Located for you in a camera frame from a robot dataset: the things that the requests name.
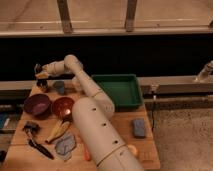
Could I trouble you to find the small metal cup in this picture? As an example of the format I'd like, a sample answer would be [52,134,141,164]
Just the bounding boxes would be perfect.
[36,79,49,93]

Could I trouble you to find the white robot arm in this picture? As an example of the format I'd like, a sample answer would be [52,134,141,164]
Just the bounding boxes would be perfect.
[34,55,145,171]

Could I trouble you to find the red bowl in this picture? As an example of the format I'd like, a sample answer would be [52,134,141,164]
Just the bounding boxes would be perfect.
[51,97,74,119]

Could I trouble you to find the white fixture at right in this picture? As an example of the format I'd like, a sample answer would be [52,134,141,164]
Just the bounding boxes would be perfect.
[195,60,213,83]

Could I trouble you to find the green plastic tray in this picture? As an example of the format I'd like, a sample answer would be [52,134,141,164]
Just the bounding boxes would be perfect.
[92,74,143,111]

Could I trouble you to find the orange ball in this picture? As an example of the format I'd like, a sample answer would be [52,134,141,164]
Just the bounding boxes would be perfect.
[127,144,139,158]

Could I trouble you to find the purple bowl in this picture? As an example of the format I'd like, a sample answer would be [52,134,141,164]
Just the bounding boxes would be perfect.
[23,94,51,116]

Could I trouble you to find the blue sponge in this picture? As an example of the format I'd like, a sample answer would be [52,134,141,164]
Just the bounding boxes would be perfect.
[133,118,146,138]

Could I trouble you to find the yellow banana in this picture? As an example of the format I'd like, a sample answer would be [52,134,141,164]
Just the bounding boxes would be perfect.
[45,120,70,144]

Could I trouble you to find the orange carrot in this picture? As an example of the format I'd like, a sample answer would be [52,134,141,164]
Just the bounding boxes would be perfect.
[83,144,91,161]

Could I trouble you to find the black knife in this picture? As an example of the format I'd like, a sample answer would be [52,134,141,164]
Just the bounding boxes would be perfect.
[28,139,54,160]

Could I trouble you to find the wooden cutting-board table mat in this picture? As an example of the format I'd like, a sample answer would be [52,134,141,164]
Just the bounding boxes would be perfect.
[0,79,162,171]

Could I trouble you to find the grey-blue cloth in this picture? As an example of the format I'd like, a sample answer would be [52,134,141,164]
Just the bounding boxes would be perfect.
[55,132,76,161]

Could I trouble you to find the black-handled dish brush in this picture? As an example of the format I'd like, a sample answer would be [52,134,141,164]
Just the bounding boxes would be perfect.
[23,121,40,144]

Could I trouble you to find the white plastic cup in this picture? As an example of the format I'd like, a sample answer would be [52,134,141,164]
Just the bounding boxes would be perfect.
[72,77,83,92]

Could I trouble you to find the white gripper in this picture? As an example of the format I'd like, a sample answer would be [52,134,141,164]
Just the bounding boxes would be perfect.
[34,62,60,80]

